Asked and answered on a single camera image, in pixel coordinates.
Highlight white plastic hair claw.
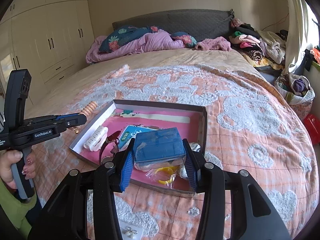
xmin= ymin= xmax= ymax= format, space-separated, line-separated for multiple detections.
xmin=84 ymin=126 xmax=108 ymax=152

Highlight bag of clothes on floor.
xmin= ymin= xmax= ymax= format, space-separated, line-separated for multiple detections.
xmin=274 ymin=73 xmax=316 ymax=120

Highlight silver foil packet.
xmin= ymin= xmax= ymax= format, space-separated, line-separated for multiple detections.
xmin=189 ymin=142 xmax=201 ymax=152

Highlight green sleeve forearm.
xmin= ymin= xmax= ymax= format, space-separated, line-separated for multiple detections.
xmin=1 ymin=180 xmax=37 ymax=239

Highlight pearl bow earrings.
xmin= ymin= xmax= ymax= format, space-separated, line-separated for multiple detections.
xmin=119 ymin=221 xmax=144 ymax=240

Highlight pink fuzzy garment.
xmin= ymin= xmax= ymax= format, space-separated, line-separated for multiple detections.
xmin=195 ymin=36 xmax=232 ymax=51

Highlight clothes on window sill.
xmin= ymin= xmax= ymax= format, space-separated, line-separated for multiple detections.
xmin=304 ymin=46 xmax=319 ymax=72

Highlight red container on floor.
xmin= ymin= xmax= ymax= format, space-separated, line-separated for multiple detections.
xmin=303 ymin=114 xmax=320 ymax=145

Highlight dark floral pillow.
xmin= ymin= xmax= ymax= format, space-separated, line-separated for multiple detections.
xmin=99 ymin=25 xmax=197 ymax=53

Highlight pile of clothes on bed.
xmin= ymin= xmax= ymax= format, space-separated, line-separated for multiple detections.
xmin=229 ymin=18 xmax=289 ymax=75

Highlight cream wardrobe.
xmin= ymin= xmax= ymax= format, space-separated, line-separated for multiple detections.
xmin=1 ymin=0 xmax=94 ymax=109

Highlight shallow cardboard box tray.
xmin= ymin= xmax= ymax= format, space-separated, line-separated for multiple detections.
xmin=70 ymin=100 xmax=207 ymax=197

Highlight beige bed sheet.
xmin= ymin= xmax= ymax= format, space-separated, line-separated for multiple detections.
xmin=25 ymin=48 xmax=263 ymax=118

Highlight pink crumpled quilt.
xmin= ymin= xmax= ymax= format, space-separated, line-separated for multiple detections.
xmin=85 ymin=29 xmax=185 ymax=64

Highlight left hand with painted nails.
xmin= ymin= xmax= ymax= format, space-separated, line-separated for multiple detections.
xmin=0 ymin=149 xmax=37 ymax=189

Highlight dark grey headboard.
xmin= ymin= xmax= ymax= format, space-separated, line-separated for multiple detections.
xmin=112 ymin=9 xmax=234 ymax=42

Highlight yellow bracelet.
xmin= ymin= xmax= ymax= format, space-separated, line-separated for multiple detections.
xmin=146 ymin=165 xmax=182 ymax=189

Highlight cream window curtain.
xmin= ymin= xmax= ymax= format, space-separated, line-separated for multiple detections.
xmin=284 ymin=0 xmax=317 ymax=74

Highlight orange spiral hair clip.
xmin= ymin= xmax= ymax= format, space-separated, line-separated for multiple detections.
xmin=80 ymin=101 xmax=98 ymax=116

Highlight pink children's book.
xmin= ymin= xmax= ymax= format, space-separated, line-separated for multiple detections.
xmin=75 ymin=106 xmax=203 ymax=193

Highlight blue jewelry box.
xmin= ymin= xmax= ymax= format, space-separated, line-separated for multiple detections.
xmin=133 ymin=127 xmax=185 ymax=172

